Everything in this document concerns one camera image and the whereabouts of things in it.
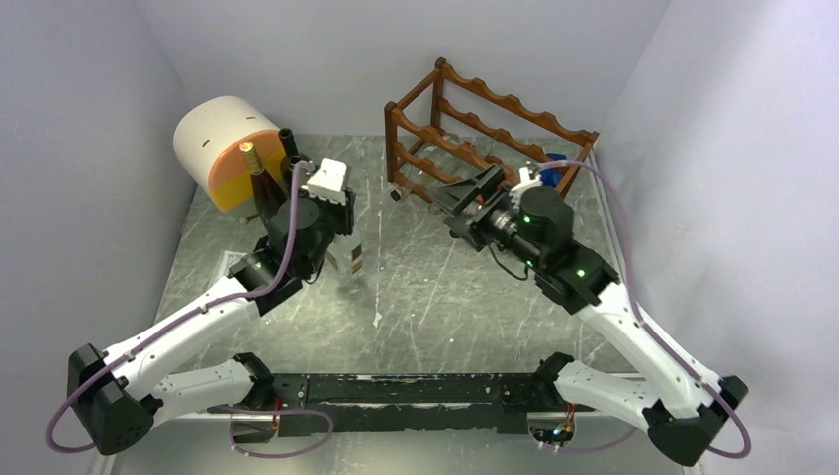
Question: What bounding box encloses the dark bottle brown label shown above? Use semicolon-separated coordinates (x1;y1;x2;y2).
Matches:
288;155;317;193

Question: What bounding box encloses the round drawer cabinet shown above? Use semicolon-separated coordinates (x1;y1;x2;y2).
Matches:
173;95;288;221

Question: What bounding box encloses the brown bottle gold foil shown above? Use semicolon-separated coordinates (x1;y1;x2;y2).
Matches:
238;142;288;225

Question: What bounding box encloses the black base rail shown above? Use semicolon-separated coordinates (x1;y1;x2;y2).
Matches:
237;373;571;437

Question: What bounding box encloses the clear bottle lower rack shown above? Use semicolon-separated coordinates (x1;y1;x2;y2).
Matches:
385;136;482;215

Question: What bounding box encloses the clear bottle blue label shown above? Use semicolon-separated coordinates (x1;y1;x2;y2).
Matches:
526;162;566;190

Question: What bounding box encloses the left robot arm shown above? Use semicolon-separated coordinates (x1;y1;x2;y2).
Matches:
62;185;356;455

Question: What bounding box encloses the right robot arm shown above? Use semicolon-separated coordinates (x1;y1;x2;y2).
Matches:
427;166;748;467

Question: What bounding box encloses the clear liquor bottle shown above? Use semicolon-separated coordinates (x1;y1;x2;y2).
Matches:
326;234;363;284

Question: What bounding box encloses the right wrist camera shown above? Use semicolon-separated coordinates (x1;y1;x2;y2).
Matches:
516;165;542;190

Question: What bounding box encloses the dark bottle white label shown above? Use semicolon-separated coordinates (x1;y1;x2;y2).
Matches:
278;128;301;167

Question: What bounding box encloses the wooden wine rack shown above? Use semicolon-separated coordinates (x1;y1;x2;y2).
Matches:
384;57;599;186

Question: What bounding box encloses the plastic packaged item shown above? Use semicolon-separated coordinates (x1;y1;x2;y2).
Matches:
219;250;246;276

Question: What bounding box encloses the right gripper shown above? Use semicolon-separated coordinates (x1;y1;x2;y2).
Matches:
426;163;544;271

